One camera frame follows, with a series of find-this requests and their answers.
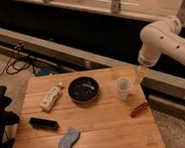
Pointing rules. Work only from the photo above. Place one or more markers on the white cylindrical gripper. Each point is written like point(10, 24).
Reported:
point(142, 70)

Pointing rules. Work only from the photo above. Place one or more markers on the dark ceramic bowl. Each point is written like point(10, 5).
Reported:
point(83, 89)

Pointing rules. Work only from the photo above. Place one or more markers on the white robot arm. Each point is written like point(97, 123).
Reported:
point(161, 37)

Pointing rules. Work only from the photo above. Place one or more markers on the translucent plastic cup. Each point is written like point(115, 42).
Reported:
point(123, 87)

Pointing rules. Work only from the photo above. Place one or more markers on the wooden table board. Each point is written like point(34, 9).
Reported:
point(104, 123)

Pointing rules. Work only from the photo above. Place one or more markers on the blue sponge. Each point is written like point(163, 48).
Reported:
point(69, 139)

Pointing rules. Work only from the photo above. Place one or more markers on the white tube bottle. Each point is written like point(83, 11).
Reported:
point(51, 97)

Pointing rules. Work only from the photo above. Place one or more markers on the blue object on floor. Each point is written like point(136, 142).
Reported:
point(43, 72)

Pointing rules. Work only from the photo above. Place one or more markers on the black rectangular box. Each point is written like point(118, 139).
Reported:
point(44, 123)

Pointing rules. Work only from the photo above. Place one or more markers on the metal window rail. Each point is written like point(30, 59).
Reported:
point(161, 87)

